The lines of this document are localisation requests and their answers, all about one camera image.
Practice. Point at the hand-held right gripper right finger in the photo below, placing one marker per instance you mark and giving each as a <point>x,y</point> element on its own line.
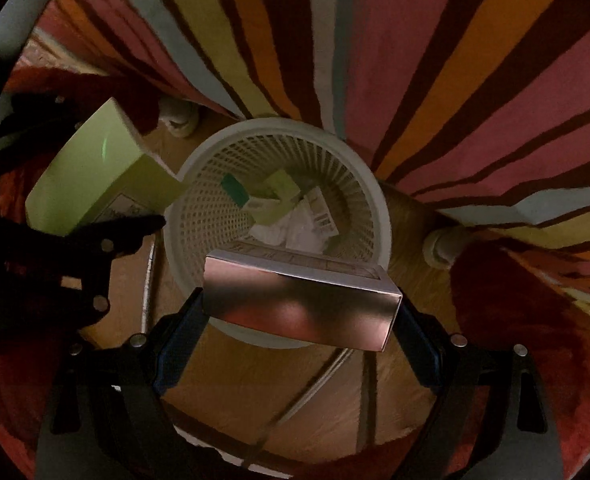
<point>417,345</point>

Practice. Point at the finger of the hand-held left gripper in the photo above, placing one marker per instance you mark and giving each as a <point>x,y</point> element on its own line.
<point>30,120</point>
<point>115,232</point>

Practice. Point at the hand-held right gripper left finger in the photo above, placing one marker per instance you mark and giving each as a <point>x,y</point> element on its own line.
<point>177,345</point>

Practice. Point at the tall green box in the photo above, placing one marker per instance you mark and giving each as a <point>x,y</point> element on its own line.
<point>90,170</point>

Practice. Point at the white plastic mesh basket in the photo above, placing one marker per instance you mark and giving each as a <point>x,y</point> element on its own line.
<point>195,220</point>

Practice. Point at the metallic pink box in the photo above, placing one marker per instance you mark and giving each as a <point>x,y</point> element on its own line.
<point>300,305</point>

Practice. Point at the small white box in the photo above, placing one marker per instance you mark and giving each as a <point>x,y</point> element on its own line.
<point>320,210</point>

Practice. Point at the white bed leg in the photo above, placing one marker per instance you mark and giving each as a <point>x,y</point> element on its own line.
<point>442,247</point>
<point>177,117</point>

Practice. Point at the crumpled white paper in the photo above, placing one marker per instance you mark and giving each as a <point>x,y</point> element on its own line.
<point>295,234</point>

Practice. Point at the striped bedspread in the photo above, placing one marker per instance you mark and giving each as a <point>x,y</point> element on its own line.
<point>400,60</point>

